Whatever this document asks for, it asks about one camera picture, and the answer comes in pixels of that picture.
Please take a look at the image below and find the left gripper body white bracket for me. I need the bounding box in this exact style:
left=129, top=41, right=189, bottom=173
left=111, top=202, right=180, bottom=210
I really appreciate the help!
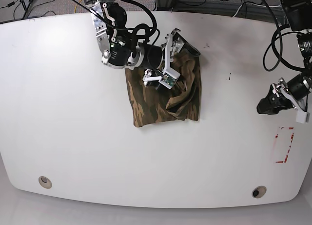
left=272, top=77, right=308, bottom=113

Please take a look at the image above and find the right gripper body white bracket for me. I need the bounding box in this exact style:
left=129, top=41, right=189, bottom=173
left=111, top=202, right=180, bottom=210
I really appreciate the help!
left=142, top=28, right=180, bottom=87

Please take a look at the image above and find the camouflage T-shirt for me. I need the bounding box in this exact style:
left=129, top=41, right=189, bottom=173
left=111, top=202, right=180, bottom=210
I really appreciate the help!
left=125, top=49, right=202, bottom=127

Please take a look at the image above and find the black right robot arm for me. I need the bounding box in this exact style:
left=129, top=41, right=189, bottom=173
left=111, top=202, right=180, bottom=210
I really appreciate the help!
left=84, top=0, right=200, bottom=89

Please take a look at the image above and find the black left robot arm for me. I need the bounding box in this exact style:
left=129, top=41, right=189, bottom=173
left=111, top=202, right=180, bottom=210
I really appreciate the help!
left=256, top=0, right=312, bottom=116

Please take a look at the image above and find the red tape rectangle marking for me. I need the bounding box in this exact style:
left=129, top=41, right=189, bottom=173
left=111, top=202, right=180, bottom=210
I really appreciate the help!
left=272, top=126, right=294, bottom=164

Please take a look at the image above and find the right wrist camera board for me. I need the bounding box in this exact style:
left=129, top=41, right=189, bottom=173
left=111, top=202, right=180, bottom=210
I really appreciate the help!
left=160, top=74, right=179, bottom=89

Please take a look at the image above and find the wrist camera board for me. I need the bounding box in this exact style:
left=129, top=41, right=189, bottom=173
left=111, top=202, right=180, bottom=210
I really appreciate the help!
left=296, top=110, right=310, bottom=123
left=160, top=74, right=179, bottom=89

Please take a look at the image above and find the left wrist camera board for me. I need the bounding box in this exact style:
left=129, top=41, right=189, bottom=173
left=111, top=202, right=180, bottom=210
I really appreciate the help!
left=296, top=110, right=310, bottom=123

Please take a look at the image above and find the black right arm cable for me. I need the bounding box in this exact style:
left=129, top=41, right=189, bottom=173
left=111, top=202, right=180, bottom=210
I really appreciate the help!
left=56, top=0, right=161, bottom=52

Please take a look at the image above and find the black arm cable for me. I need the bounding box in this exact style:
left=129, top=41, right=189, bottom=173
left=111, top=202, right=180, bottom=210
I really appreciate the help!
left=253, top=0, right=308, bottom=72
left=56, top=0, right=161, bottom=52

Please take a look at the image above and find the aluminium frame cart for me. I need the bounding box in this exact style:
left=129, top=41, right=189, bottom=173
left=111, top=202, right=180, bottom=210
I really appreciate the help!
left=155, top=0, right=288, bottom=24

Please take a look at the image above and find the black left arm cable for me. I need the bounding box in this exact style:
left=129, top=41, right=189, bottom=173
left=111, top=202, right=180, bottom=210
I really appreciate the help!
left=253, top=0, right=308, bottom=72

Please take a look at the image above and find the white cable on floor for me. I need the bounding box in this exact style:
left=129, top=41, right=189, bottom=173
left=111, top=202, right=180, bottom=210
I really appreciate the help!
left=232, top=2, right=283, bottom=18

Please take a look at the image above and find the right table cable grommet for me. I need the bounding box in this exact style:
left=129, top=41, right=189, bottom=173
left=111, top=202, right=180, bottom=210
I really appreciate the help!
left=252, top=185, right=267, bottom=199

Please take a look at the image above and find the table cable grommet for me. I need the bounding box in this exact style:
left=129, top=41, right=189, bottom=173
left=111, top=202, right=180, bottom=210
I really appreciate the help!
left=252, top=185, right=267, bottom=199
left=39, top=176, right=52, bottom=189

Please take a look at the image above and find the left table cable grommet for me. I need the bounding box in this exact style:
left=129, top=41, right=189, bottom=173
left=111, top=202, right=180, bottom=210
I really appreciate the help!
left=39, top=176, right=52, bottom=189

